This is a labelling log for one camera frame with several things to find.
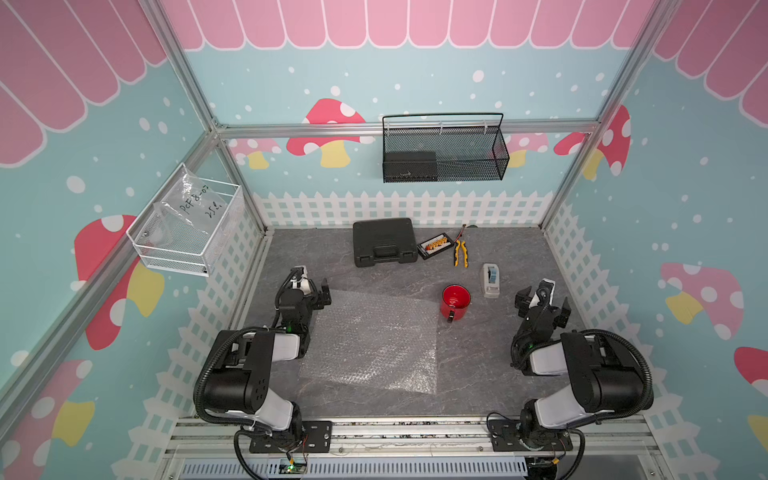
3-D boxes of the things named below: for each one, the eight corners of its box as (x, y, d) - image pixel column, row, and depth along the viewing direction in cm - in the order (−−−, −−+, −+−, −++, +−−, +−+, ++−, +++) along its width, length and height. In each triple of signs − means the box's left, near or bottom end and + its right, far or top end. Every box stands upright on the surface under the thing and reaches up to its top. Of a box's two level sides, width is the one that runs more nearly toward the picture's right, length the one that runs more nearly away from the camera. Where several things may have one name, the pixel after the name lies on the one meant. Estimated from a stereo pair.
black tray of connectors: (424, 260, 113) (424, 256, 111) (414, 249, 116) (414, 245, 114) (453, 244, 117) (454, 241, 116) (443, 234, 121) (443, 231, 119)
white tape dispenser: (482, 298, 102) (486, 289, 98) (481, 271, 109) (484, 262, 105) (497, 299, 102) (502, 291, 98) (495, 272, 109) (499, 263, 105)
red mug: (442, 326, 95) (445, 316, 90) (439, 295, 102) (441, 284, 97) (469, 326, 95) (474, 315, 90) (464, 295, 102) (468, 284, 97)
